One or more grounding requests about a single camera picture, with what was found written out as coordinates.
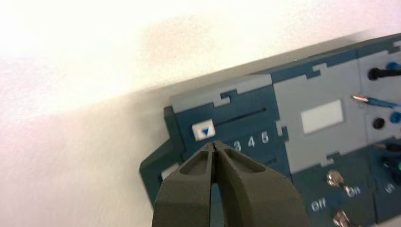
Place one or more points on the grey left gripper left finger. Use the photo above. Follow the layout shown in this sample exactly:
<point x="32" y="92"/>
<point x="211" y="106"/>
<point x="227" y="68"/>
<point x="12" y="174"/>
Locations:
<point x="181" y="200"/>

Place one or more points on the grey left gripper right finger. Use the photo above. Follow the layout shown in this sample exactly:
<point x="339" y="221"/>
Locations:
<point x="260" y="197"/>

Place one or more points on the white slider knob blue triangle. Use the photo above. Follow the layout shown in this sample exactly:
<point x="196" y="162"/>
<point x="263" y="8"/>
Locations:
<point x="203" y="131"/>

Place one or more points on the white rectangular label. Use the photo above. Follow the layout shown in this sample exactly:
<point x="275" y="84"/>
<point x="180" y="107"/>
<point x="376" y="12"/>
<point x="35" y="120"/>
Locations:
<point x="322" y="116"/>

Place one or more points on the dark green grey control box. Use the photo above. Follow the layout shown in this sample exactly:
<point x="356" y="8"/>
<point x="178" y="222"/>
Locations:
<point x="313" y="84"/>

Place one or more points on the metal toggle switch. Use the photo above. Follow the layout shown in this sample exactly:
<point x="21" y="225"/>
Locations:
<point x="341" y="218"/>
<point x="333" y="178"/>

